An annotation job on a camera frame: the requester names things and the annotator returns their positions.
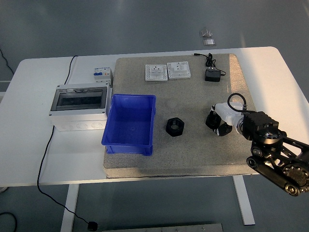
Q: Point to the grey electrical distribution enclosure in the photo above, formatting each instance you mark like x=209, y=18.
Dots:
x=79, y=116

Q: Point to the white circuit breaker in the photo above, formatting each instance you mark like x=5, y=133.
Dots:
x=102, y=73

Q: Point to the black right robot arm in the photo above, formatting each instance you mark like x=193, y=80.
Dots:
x=265, y=135

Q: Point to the white wall socket panel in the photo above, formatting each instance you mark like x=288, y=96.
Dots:
x=156, y=73
x=179, y=70

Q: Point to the large black hex nut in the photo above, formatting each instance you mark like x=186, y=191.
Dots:
x=171, y=130

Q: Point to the small silver floor plate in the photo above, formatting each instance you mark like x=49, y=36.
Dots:
x=209, y=42

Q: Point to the blue plastic bin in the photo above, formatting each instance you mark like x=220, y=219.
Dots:
x=130, y=116

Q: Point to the grey-brown felt mat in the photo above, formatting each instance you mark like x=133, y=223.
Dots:
x=193, y=149

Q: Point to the white table leg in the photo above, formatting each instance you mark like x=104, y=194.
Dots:
x=71, y=207
x=243, y=200

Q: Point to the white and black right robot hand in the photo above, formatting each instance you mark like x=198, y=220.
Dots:
x=227, y=112

